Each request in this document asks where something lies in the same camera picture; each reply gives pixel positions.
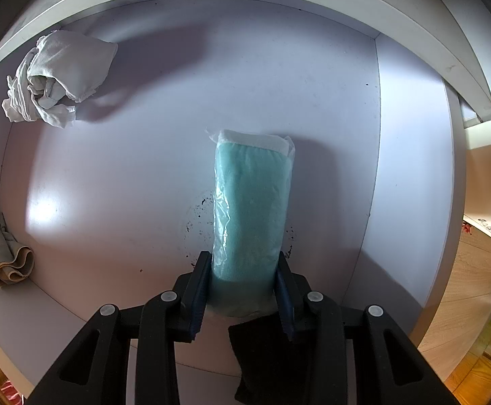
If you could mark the white cloth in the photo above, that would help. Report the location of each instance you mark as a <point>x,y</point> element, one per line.
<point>72,63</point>

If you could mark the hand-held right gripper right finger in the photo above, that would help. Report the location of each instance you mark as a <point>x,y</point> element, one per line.
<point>287,308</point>

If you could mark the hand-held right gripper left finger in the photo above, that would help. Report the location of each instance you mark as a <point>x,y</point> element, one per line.
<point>198,299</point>

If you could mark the black cloth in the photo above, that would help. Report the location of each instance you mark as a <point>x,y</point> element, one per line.
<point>254,358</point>

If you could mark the khaki cloth with tan trim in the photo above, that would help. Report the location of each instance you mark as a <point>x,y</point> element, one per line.
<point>0,253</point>

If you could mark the teal cloth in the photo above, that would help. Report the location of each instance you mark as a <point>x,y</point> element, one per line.
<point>249,219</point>

